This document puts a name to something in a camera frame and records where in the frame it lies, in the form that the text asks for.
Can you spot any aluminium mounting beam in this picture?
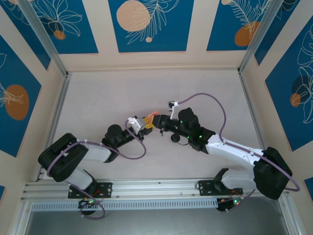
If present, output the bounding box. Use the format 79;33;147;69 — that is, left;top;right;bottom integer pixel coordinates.
21;177;291;202

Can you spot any grey metal panel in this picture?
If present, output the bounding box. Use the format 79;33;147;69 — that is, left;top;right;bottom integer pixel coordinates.
25;210;288;235

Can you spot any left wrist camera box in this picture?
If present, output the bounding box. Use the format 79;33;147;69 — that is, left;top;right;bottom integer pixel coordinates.
127;116;145;134

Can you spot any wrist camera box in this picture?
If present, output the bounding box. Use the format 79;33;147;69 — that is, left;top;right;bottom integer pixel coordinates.
167;100;181;121
127;116;145;134

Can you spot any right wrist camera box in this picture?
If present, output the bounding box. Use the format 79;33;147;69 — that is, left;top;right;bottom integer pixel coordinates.
167;100;181;121

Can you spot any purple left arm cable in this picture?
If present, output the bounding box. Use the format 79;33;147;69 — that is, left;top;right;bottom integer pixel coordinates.
47;119;147;220

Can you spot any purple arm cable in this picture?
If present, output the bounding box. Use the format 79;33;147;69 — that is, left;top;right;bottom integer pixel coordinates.
47;119;147;220
178;92;301;213

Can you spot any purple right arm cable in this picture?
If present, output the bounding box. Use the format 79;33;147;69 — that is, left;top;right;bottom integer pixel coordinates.
178;92;301;213

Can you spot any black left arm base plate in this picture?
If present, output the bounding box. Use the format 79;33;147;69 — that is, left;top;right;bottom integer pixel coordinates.
67;182;113;199

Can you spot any aluminium table side rail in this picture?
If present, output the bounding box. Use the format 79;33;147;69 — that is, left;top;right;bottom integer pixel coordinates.
35;72;73;182
238;70;274;177

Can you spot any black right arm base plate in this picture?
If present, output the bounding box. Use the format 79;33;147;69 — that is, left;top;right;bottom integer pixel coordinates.
197;180;244;196

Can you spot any grey slotted cable duct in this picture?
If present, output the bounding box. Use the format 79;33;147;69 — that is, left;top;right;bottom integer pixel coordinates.
31;198;218;212

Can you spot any aluminium frame post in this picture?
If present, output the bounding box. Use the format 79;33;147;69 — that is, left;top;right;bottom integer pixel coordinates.
277;197;305;235
18;0;69;78
6;201;34;235
238;0;284;74

